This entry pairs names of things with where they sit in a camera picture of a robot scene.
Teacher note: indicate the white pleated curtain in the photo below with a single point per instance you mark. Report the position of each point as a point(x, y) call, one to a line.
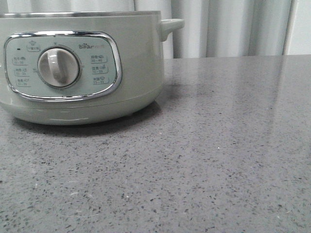
point(213, 28)

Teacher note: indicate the grey round control knob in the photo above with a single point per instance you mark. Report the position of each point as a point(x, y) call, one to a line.
point(58, 67)

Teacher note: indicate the light green electric cooking pot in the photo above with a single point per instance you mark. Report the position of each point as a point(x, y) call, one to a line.
point(120, 56)

